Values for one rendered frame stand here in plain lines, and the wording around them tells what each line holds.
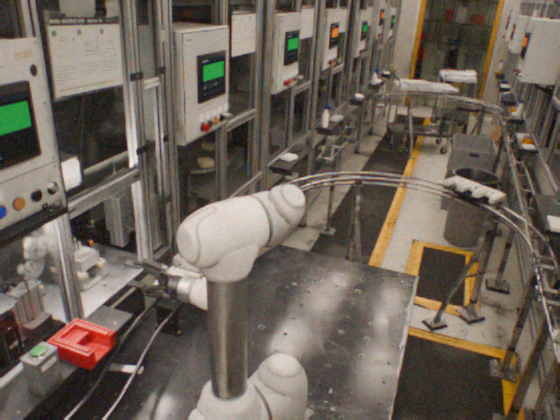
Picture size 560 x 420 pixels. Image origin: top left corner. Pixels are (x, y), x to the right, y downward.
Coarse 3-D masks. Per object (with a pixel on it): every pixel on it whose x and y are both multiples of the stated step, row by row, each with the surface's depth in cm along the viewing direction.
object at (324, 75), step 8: (328, 0) 370; (336, 0) 392; (344, 0) 417; (352, 0) 445; (328, 8) 375; (344, 8) 420; (352, 8) 452; (344, 16) 426; (352, 16) 458; (344, 24) 432; (352, 24) 465; (344, 32) 437; (336, 56) 430; (336, 64) 435; (344, 64) 466; (320, 72) 391; (328, 72) 414; (344, 72) 473; (320, 80) 395; (328, 80) 419; (336, 80) 499; (344, 80) 480; (320, 88) 400; (344, 88) 487; (320, 96) 405; (344, 96) 494; (320, 104) 410; (320, 112) 415
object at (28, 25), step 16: (16, 0) 116; (32, 0) 118; (128, 0) 151; (16, 16) 118; (32, 16) 119; (128, 16) 153; (32, 32) 121; (48, 96) 129; (144, 144) 175; (144, 160) 177; (144, 176) 180; (64, 192) 142; (144, 208) 184; (144, 224) 186; (64, 240) 146; (144, 240) 189; (64, 256) 147; (144, 256) 192; (80, 304) 159
